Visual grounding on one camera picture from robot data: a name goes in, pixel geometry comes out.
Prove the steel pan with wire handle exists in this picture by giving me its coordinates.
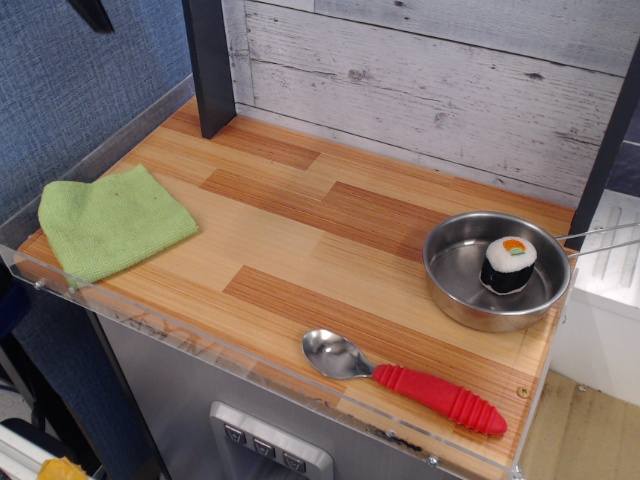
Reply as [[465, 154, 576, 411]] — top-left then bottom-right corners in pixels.
[[422, 210, 640, 334]]

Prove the white ridged block right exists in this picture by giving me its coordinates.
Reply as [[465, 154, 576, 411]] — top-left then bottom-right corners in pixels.
[[575, 190, 639, 307]]

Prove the plush sushi roll toy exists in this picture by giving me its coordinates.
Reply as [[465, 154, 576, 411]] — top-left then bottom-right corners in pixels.
[[479, 236, 537, 295]]

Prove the spoon with red handle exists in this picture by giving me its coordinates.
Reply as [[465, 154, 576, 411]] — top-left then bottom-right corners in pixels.
[[302, 329, 508, 435]]

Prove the clear acrylic front guard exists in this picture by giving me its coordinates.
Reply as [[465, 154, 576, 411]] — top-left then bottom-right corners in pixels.
[[0, 243, 522, 480]]

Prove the dark grey left post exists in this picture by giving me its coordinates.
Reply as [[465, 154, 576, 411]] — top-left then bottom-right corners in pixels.
[[182, 0, 236, 139]]

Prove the yellow object bottom left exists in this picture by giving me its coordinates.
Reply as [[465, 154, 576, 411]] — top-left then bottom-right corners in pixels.
[[36, 457, 89, 480]]

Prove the dark grey right post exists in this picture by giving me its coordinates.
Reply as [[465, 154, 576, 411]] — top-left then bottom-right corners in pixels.
[[563, 43, 639, 251]]

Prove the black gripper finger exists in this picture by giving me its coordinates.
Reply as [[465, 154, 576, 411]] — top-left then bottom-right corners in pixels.
[[68, 0, 114, 34]]

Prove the dark grey post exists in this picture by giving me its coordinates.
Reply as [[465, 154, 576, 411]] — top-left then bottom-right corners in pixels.
[[563, 43, 639, 251], [182, 0, 236, 139]]

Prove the silver button control panel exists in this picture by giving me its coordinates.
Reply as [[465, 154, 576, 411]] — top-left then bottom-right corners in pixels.
[[209, 401, 334, 479]]

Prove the green microfiber cloth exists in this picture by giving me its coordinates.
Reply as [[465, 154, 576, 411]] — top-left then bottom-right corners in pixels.
[[38, 165, 198, 283]]

